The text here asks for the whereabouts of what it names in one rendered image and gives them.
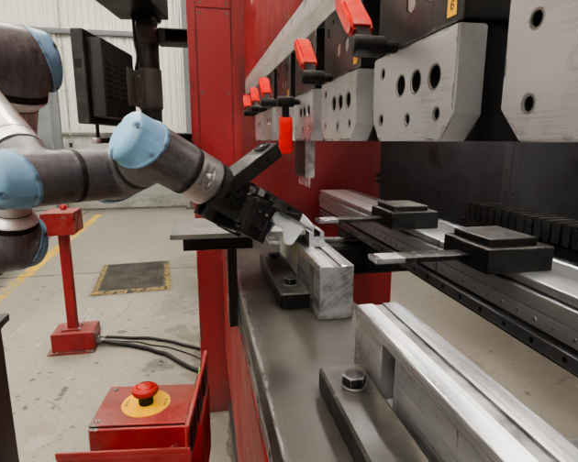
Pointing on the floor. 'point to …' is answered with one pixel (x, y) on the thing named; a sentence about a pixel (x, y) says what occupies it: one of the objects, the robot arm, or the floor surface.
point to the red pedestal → (62, 337)
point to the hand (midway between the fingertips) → (298, 221)
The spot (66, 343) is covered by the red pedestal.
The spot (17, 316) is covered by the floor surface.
